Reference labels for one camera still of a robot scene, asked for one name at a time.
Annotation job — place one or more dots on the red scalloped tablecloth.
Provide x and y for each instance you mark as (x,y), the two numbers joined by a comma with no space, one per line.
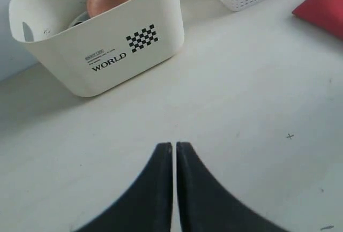
(325,14)

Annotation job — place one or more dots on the cream plastic bin WORLD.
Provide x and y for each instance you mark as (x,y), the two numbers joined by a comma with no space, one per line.
(101,52)

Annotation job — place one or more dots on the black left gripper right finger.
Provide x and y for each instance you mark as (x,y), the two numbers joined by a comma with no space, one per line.
(205,205)

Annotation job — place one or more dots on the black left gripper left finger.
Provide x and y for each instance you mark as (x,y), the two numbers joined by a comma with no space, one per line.
(147,205)

